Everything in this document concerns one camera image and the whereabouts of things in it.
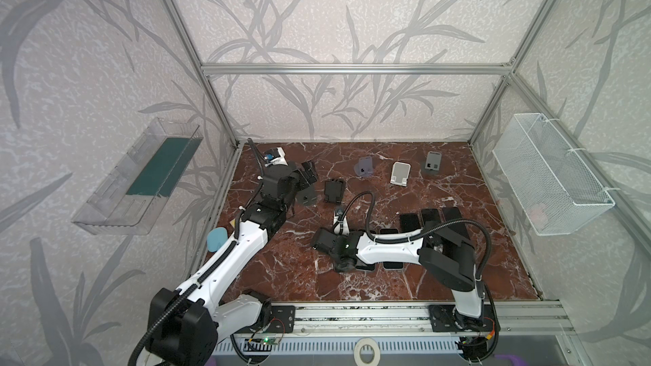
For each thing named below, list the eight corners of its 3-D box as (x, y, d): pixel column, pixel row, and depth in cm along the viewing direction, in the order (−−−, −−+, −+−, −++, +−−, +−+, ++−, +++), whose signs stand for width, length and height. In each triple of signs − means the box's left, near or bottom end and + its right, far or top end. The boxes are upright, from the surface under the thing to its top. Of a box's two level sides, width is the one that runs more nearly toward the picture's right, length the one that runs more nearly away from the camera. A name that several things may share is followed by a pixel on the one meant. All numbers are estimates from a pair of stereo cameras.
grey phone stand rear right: (424, 174, 111) (429, 163, 105) (421, 162, 116) (425, 151, 109) (438, 174, 111) (444, 163, 105) (434, 163, 116) (440, 151, 110)
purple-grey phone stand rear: (354, 177, 110) (355, 166, 105) (354, 167, 114) (355, 156, 108) (371, 177, 110) (373, 166, 105) (370, 167, 114) (372, 156, 108)
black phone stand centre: (324, 204, 101) (323, 196, 96) (325, 188, 106) (324, 179, 101) (345, 205, 101) (345, 196, 96) (345, 188, 106) (345, 179, 101)
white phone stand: (389, 183, 108) (392, 171, 101) (390, 173, 112) (394, 160, 105) (405, 187, 107) (410, 174, 100) (406, 176, 111) (411, 163, 104)
